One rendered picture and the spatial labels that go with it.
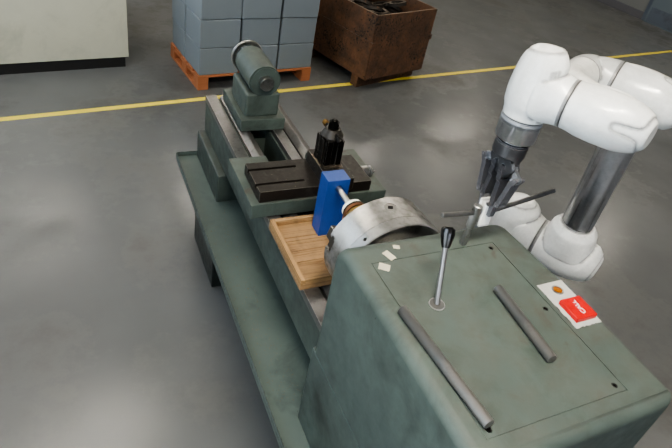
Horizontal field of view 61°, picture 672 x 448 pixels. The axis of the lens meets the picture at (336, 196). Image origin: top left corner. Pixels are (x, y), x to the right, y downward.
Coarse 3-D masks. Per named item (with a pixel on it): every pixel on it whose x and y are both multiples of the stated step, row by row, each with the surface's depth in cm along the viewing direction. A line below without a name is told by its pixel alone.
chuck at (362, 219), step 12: (372, 204) 152; (384, 204) 151; (396, 204) 152; (408, 204) 155; (348, 216) 152; (360, 216) 150; (372, 216) 148; (384, 216) 148; (396, 216) 148; (408, 216) 149; (420, 216) 152; (336, 228) 153; (348, 228) 150; (360, 228) 147; (336, 240) 151; (348, 240) 148; (324, 252) 157; (336, 252) 151
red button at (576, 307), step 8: (576, 296) 129; (560, 304) 127; (568, 304) 127; (576, 304) 127; (584, 304) 127; (568, 312) 126; (576, 312) 125; (584, 312) 125; (592, 312) 126; (576, 320) 124; (584, 320) 125
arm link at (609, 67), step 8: (576, 56) 158; (584, 56) 155; (592, 56) 156; (600, 56) 164; (600, 64) 155; (608, 64) 155; (616, 64) 155; (600, 72) 154; (608, 72) 154; (616, 72) 154; (600, 80) 155; (608, 80) 154
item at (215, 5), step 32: (192, 0) 428; (224, 0) 422; (256, 0) 435; (288, 0) 449; (192, 32) 441; (224, 32) 437; (256, 32) 451; (288, 32) 466; (192, 64) 455; (224, 64) 453; (288, 64) 484
